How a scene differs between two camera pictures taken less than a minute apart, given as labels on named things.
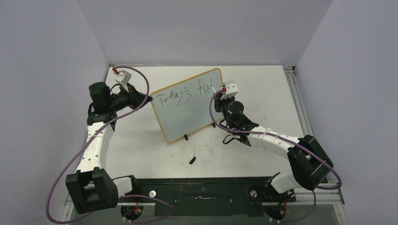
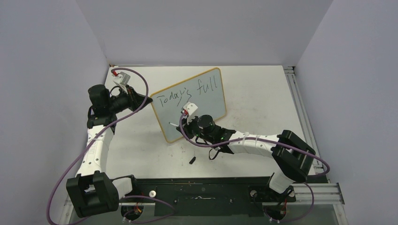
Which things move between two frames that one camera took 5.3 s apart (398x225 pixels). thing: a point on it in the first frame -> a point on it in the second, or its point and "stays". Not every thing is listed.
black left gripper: x=136 y=99 stays
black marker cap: x=192 y=160 stays
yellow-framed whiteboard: x=184 y=107 stays
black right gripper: x=219 y=102 -> x=186 y=128
